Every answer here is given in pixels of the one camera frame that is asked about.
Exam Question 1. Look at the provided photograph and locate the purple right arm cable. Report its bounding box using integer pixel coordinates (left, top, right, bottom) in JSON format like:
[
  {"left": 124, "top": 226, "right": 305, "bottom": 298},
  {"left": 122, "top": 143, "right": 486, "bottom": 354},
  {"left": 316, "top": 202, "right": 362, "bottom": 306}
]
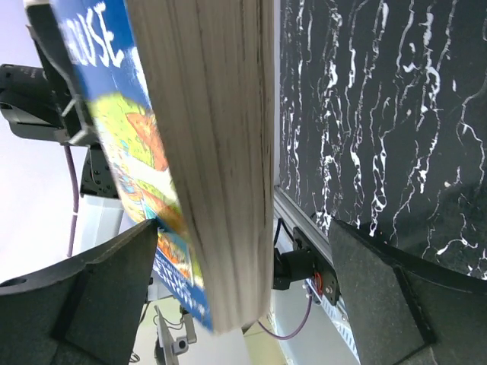
[{"left": 256, "top": 292, "right": 314, "bottom": 341}]

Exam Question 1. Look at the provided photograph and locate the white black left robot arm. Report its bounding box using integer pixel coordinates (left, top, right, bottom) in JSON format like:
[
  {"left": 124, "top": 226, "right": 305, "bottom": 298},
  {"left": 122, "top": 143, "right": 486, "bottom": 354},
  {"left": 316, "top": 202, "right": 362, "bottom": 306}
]
[{"left": 1, "top": 1, "right": 123, "bottom": 257}]

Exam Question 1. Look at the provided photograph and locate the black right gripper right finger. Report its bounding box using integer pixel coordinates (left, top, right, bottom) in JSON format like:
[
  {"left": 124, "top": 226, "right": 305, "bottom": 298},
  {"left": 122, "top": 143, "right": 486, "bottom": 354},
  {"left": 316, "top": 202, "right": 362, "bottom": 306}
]
[{"left": 328, "top": 220, "right": 486, "bottom": 364}]

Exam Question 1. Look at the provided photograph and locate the aluminium mounting rail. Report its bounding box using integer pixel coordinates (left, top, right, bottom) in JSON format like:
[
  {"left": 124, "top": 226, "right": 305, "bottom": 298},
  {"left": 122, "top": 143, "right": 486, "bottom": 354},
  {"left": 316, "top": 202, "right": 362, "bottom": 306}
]
[{"left": 274, "top": 186, "right": 333, "bottom": 265}]

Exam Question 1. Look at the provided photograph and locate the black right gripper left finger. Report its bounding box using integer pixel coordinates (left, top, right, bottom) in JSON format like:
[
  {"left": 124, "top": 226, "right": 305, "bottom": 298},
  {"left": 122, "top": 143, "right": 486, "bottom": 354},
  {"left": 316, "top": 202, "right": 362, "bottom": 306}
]
[{"left": 1, "top": 220, "right": 158, "bottom": 364}]

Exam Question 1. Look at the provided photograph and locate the blue 91-storey treehouse book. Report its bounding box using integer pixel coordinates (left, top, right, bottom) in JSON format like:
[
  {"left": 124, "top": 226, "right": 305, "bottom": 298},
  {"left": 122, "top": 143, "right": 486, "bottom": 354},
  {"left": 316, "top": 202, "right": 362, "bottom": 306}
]
[{"left": 51, "top": 1, "right": 275, "bottom": 334}]

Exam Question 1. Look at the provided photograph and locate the slotted cable duct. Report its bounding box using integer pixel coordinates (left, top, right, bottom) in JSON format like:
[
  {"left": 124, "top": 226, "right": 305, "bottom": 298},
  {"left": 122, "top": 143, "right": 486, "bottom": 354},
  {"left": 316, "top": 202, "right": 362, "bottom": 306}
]
[{"left": 305, "top": 279, "right": 360, "bottom": 362}]

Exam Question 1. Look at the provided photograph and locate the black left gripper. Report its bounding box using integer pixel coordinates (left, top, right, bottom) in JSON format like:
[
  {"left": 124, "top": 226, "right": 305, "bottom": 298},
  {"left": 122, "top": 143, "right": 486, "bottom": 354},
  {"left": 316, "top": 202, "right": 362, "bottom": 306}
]
[{"left": 1, "top": 1, "right": 99, "bottom": 146}]

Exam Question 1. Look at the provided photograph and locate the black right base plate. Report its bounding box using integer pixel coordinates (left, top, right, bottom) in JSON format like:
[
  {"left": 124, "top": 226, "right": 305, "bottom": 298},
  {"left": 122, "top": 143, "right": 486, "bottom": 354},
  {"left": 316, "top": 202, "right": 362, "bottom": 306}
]
[{"left": 292, "top": 227, "right": 340, "bottom": 306}]

